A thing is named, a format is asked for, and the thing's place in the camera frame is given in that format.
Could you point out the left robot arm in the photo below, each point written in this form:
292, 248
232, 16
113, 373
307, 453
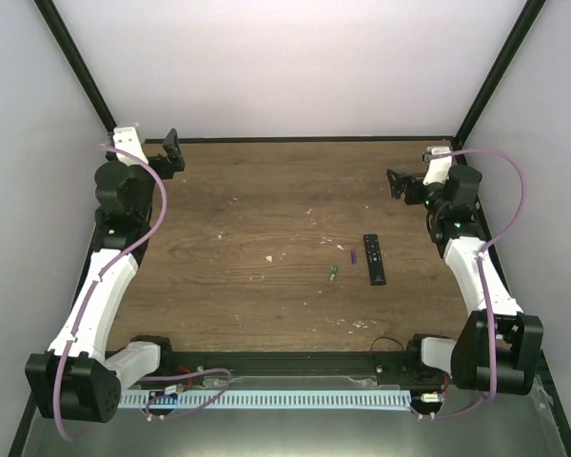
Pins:
74, 379

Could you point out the green battery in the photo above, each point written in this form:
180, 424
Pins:
333, 273

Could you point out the black cage frame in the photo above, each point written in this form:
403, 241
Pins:
21, 444

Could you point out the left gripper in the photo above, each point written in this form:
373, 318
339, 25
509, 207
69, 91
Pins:
167, 171

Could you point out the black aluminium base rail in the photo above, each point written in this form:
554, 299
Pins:
318, 363

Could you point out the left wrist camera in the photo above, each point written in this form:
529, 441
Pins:
128, 138

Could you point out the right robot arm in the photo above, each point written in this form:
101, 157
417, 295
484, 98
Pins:
499, 347

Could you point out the light blue slotted cable duct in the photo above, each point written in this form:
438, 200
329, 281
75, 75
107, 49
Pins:
270, 399

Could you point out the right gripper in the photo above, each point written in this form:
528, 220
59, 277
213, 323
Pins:
413, 183

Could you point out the black remote control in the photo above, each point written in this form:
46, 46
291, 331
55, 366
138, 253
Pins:
374, 260

